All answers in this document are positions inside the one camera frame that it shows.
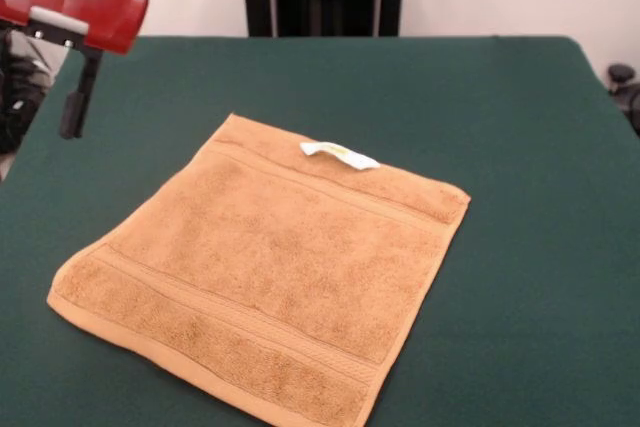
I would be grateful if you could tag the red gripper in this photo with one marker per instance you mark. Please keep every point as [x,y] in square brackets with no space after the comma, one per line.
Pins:
[75,7]

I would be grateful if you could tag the tan terry towel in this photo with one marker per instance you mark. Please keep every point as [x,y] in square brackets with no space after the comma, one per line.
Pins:
[260,267]

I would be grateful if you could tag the black equipment pile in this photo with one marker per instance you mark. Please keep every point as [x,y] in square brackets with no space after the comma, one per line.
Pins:
[20,107]

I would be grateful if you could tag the dark green table cloth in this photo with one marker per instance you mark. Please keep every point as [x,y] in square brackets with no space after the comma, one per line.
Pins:
[525,247]

